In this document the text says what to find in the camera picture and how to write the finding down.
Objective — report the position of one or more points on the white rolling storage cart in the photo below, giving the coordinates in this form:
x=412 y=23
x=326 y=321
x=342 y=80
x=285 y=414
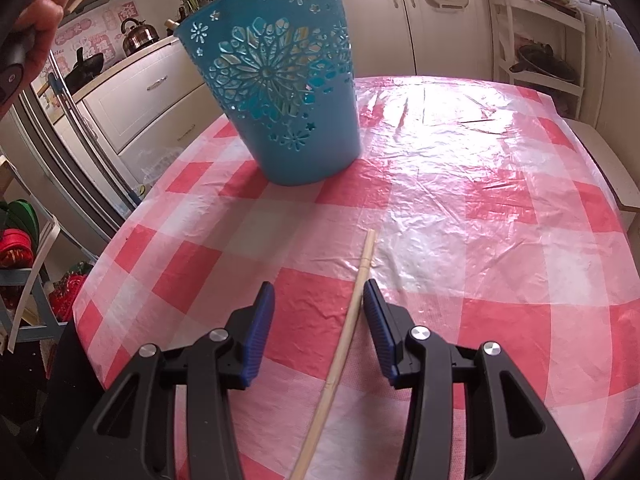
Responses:
x=540 y=7

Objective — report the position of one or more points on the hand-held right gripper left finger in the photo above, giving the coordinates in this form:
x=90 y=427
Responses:
x=255 y=330

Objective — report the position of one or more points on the black wok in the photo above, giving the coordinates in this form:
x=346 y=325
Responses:
x=85 y=67

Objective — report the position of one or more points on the black frying pan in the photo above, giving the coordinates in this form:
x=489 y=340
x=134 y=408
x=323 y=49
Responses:
x=545 y=57

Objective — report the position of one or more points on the wooden chopstick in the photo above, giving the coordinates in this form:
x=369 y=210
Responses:
x=350 y=320

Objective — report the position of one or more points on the clear plastic waste basket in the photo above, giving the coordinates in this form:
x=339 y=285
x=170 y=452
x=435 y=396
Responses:
x=160 y=165

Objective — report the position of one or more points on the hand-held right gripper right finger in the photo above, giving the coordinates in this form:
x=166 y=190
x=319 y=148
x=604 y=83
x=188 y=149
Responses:
x=382 y=330

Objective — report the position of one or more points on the red round object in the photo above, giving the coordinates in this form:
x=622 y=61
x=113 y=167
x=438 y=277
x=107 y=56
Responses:
x=15 y=250

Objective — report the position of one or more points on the blue floral cutout utensil holder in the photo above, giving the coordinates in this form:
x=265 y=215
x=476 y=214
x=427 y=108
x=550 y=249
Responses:
x=300 y=150

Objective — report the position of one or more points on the green round object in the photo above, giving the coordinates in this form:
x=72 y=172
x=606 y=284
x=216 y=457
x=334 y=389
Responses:
x=15 y=211

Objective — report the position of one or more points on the cream kitchen base cabinets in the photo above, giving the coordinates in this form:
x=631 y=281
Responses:
x=380 y=20

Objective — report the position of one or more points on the stainless steel refrigerator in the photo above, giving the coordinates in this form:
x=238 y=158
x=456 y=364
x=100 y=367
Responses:
x=65 y=160

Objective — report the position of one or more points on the white wooden stool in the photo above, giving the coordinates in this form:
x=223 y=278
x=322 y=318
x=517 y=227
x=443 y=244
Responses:
x=615 y=160

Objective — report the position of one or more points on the pink checked plastic tablecloth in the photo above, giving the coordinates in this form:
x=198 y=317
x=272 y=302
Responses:
x=475 y=210

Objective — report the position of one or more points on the grey metal floor rack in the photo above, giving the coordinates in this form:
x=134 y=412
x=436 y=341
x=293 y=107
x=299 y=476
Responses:
x=35 y=305

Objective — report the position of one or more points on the person's left hand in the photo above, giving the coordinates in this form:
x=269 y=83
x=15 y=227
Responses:
x=47 y=10

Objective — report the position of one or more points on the pink wall stickers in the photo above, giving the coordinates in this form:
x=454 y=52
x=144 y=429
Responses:
x=100 y=25

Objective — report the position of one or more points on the copper kettle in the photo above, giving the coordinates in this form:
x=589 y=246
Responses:
x=139 y=37

